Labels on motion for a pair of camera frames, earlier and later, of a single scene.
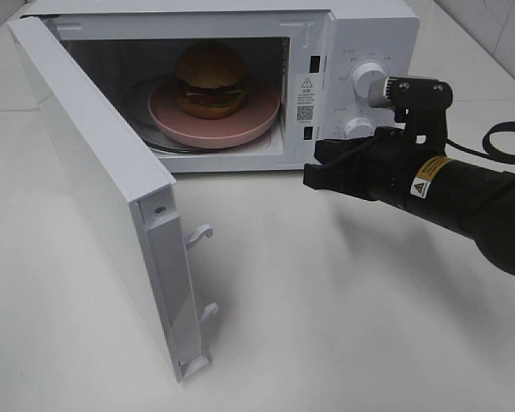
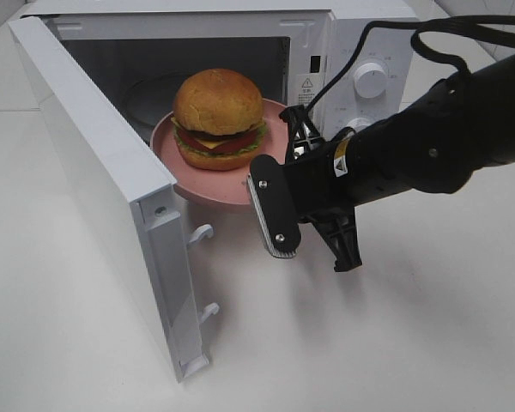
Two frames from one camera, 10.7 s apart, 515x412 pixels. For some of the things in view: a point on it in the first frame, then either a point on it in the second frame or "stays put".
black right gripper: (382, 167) to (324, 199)
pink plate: (257, 115) to (220, 186)
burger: (211, 80) to (218, 122)
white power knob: (363, 75) stays put
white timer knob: (359, 128) stays put
